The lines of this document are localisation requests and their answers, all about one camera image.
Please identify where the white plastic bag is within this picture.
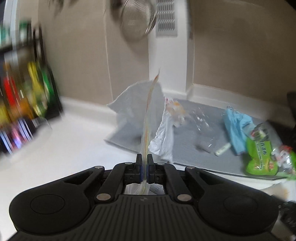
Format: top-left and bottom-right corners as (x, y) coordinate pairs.
(148, 98), (187, 163)

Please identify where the thin clear plastic wrapper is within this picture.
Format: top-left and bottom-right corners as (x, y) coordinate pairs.
(128, 70), (160, 195)

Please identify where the grey drying mat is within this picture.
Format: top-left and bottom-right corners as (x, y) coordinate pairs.
(104, 98), (289, 179)

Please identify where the clear crumpled plastic wrap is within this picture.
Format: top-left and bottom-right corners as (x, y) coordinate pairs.
(188, 108), (219, 153)

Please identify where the green snack bag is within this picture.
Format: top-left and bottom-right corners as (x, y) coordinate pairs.
(246, 138), (278, 176)

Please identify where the black spice rack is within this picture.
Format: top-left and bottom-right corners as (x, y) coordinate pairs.
(1, 21), (63, 155)

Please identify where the metal mesh strainer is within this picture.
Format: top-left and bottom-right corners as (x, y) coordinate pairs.
(120, 0), (157, 42)

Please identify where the white wall vent grille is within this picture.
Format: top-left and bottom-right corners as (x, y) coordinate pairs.
(156, 0), (178, 38)

